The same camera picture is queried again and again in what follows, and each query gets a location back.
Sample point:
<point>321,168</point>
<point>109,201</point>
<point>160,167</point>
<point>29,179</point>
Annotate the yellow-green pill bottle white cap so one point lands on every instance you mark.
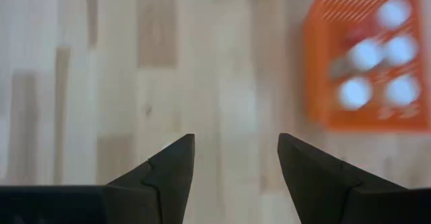
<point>402,89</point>

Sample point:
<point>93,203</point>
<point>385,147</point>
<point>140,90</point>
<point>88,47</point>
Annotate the teal pill bottle white cap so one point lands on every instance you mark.
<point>365,54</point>

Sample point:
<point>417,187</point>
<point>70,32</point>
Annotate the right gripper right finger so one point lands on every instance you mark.
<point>323,190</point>

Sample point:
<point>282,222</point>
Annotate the green pill bottle white cap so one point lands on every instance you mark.
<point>400,49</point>

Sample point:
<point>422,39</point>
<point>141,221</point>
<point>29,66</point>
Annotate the orange plastic basket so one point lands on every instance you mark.
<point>320,82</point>

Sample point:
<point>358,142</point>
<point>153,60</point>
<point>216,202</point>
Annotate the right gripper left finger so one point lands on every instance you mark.
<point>158,190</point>

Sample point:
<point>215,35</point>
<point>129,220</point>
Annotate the purple pill bottle white cap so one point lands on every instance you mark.
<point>394,12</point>

